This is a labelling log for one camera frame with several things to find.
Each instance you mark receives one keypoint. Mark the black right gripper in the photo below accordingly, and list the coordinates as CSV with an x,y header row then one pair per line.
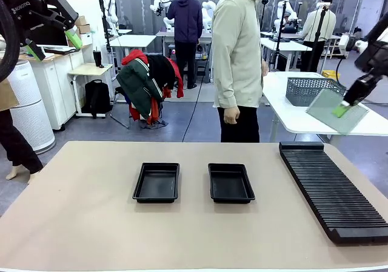
x,y
376,58

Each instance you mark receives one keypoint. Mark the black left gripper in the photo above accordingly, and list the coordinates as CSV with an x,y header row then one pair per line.
x,y
25,5

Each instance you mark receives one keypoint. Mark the black ESD tray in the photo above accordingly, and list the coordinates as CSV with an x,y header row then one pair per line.
x,y
231,182
156,182

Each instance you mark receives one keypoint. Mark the beige sleeved right forearm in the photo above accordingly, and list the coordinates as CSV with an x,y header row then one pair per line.
x,y
227,87

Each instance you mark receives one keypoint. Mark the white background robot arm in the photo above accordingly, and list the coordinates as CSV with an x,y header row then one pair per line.
x,y
159,7
208,11
288,11
110,11

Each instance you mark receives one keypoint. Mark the person's left hand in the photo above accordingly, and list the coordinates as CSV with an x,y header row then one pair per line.
x,y
265,68

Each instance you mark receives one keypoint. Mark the person's right hand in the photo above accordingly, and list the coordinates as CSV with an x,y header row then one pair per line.
x,y
232,115

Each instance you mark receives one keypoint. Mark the black computer monitor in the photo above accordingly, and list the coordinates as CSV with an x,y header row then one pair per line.
x,y
51,37

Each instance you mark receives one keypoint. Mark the black laptop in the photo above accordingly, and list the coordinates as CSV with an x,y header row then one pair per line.
x,y
62,50

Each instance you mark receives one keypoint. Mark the yellow plastic bin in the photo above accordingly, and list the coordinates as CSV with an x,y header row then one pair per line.
x,y
331,74

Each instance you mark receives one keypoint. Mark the brown cardboard box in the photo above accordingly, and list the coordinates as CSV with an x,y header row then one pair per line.
x,y
82,21
85,29

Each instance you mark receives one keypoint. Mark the white storage box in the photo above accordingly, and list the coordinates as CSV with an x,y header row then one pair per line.
x,y
87,39

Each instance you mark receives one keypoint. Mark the metal storage shelf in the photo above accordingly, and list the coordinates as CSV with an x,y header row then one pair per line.
x,y
333,46

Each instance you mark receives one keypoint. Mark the grey mesh basket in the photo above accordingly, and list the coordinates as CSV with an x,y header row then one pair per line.
x,y
309,90

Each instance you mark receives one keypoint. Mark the black tumbler with straw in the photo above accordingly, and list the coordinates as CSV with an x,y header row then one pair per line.
x,y
98,58

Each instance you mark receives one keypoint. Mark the small wooden top table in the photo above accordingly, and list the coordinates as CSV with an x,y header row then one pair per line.
x,y
91,69

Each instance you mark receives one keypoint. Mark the black tripod stand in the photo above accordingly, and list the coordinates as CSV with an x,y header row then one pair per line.
x,y
317,38

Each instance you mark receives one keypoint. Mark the background person in beige top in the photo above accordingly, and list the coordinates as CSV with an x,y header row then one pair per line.
x,y
327,22

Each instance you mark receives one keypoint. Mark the white rounded side table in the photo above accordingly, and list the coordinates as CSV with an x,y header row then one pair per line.
x,y
291,117

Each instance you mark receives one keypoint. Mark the grey door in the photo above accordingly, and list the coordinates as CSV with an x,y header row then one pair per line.
x,y
371,8

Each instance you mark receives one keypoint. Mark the black backpack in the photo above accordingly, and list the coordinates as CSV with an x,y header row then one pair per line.
x,y
97,97

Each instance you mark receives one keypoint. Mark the white cylindrical air purifier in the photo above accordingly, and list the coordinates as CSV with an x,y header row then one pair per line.
x,y
30,111

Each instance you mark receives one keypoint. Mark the long white background table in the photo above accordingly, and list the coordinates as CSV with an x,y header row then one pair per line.
x,y
288,45

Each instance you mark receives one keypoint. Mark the red jacket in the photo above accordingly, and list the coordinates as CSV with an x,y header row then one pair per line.
x,y
135,55

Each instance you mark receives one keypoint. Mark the dark green jacket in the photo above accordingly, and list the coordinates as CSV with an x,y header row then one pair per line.
x,y
136,84

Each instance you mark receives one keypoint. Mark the black slotted board rack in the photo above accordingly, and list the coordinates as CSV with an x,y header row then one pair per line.
x,y
330,193

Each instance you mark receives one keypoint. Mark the grey metal workbench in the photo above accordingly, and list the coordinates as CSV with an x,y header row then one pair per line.
x,y
165,48

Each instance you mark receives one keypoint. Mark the black jacket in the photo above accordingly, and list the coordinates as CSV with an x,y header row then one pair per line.
x,y
160,69

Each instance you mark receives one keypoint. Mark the person in beige shirt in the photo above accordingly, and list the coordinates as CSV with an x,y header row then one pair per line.
x,y
236,48

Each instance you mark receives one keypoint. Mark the person in navy hoodie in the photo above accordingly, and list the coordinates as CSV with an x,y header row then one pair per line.
x,y
185,17

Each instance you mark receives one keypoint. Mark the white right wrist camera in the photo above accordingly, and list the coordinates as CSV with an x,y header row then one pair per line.
x,y
345,45

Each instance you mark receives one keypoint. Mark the metal frame chair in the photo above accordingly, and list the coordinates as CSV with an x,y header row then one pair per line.
x,y
119,114

